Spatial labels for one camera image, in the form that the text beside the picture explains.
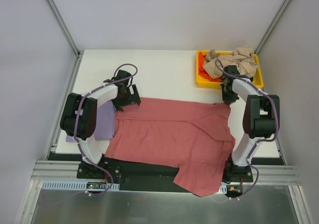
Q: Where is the pink red t shirt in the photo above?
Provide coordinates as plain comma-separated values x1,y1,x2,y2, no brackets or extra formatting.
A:
106,98,235,197

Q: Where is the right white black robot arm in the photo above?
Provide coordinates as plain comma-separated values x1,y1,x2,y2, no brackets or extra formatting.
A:
221,65,280,184

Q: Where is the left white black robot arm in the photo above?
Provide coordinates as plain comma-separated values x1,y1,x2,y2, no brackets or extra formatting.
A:
60,69,141,179

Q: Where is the folded lavender t shirt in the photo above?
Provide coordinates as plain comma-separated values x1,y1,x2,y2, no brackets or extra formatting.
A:
60,100,115,141

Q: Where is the yellow plastic bin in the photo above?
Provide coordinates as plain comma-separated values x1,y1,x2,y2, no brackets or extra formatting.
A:
195,50,264,89

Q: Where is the orange t shirt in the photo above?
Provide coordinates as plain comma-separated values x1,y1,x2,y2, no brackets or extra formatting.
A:
198,53,222,82

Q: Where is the beige crumpled t shirt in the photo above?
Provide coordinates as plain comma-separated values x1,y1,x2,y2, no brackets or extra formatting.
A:
203,46,259,79

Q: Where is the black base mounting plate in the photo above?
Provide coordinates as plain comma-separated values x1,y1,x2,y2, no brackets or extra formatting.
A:
47,153,285,194

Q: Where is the right white cable duct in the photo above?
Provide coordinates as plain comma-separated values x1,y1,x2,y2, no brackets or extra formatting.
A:
219,184,227,194

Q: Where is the white cable duct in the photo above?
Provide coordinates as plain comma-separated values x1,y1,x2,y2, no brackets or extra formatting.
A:
219,184,227,194
42,180,120,192

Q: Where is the aluminium front frame rail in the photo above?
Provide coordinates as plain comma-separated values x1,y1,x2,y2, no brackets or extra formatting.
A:
31,160,301,186

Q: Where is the left white cable duct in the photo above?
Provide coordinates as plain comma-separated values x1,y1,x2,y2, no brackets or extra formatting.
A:
42,180,120,192

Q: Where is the left aluminium corner post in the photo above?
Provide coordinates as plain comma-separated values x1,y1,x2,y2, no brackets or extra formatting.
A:
37,0,84,58

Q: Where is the aluminium corner post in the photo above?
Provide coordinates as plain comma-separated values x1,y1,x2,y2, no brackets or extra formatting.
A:
37,0,84,58
255,0,293,55

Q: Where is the right aluminium corner post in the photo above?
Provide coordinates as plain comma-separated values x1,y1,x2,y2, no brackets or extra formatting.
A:
255,0,293,55

